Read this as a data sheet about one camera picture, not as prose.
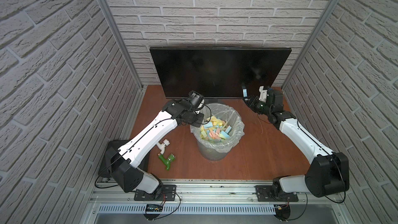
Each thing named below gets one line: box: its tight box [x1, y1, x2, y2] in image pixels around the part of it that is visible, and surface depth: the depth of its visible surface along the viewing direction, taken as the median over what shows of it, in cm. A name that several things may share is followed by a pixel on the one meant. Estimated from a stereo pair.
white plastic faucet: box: [155, 138, 170, 155], surface depth 89 cm
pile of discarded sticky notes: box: [200, 116, 232, 142], surface depth 79 cm
